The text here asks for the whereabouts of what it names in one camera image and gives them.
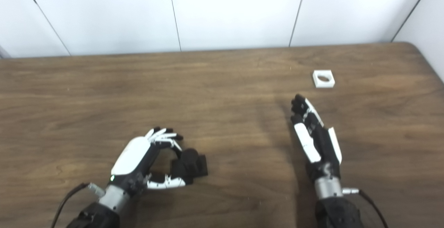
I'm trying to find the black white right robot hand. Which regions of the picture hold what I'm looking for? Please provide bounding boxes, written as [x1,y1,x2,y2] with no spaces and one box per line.
[290,94,343,183]

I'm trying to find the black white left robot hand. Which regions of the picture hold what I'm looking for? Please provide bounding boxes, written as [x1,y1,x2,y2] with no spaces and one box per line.
[110,127,188,196]

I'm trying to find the black peg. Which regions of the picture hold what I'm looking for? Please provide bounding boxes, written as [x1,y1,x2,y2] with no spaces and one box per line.
[170,148,208,186]

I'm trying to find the white square piece with hole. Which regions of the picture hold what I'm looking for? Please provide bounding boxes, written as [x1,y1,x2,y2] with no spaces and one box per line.
[313,70,336,89]

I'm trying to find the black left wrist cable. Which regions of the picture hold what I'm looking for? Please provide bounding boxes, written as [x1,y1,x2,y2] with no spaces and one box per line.
[51,182,105,228]

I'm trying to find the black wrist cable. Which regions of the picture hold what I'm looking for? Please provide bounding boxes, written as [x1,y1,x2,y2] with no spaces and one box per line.
[342,187,389,228]
[51,182,105,228]

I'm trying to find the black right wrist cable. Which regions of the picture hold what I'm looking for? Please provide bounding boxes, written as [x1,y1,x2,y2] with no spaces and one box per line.
[342,187,389,228]

